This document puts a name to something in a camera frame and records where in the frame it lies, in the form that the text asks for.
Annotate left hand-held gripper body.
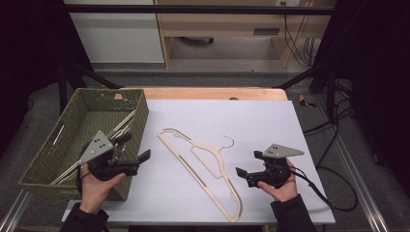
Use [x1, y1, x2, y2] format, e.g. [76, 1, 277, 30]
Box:
[77, 130, 141, 182]

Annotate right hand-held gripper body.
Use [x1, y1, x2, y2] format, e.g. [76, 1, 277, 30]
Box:
[246, 143, 306, 189]

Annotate beige wooden clothes hanger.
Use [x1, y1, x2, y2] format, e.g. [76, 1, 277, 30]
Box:
[49, 109, 137, 187]
[157, 128, 244, 223]

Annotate green woven basket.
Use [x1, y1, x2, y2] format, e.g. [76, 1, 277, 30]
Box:
[17, 88, 150, 202]

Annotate person's right hand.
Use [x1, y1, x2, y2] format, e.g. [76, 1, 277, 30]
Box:
[256, 159, 300, 204]

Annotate person's left hand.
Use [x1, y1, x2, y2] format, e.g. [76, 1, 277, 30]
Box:
[78, 162, 128, 216]

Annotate white table sheet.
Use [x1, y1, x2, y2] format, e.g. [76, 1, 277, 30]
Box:
[61, 99, 337, 225]

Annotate yellow and black tool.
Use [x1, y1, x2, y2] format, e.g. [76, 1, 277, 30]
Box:
[298, 94, 317, 109]

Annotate black metal stand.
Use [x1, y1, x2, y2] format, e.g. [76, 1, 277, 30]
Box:
[57, 59, 123, 114]
[274, 62, 337, 121]

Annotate white cabinet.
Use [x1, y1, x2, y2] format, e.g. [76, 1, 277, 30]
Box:
[63, 0, 165, 65]

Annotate dark curtain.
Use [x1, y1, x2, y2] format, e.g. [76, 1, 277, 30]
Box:
[308, 0, 410, 189]
[0, 0, 95, 159]

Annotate light wooden desk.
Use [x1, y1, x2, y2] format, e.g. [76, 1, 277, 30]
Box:
[153, 0, 337, 70]

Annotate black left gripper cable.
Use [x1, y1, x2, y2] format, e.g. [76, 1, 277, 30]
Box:
[75, 167, 93, 196]

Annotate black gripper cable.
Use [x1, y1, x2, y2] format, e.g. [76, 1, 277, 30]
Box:
[289, 164, 360, 213]
[75, 167, 93, 196]

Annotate black floor cables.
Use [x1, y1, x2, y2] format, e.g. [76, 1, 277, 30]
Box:
[303, 78, 355, 137]

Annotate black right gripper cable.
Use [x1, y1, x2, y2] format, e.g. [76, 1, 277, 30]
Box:
[289, 164, 360, 213]

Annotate aluminium rail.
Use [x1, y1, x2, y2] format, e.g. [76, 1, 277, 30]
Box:
[0, 188, 34, 232]
[312, 95, 391, 232]

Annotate hanging black cables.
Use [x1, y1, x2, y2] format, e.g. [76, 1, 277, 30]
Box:
[279, 1, 317, 68]

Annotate black horizontal frame bar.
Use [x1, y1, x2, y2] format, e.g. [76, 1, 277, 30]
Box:
[62, 4, 337, 16]

